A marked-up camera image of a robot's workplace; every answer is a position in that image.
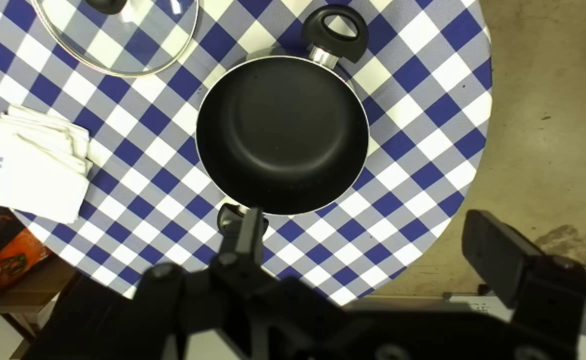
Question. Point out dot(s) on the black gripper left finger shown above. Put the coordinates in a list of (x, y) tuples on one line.
[(242, 232)]

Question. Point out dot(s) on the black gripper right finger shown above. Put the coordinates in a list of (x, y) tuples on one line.
[(512, 260)]

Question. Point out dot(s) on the glass pot lid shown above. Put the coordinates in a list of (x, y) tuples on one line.
[(132, 61)]

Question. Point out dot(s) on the black cooking pot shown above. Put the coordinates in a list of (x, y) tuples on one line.
[(282, 133)]

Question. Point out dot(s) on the blue white checkered tablecloth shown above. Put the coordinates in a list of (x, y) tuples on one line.
[(412, 167)]

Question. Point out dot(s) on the white folded napkins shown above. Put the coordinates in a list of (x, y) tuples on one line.
[(39, 167)]

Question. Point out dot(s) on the orange black box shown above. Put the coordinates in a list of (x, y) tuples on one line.
[(14, 256)]

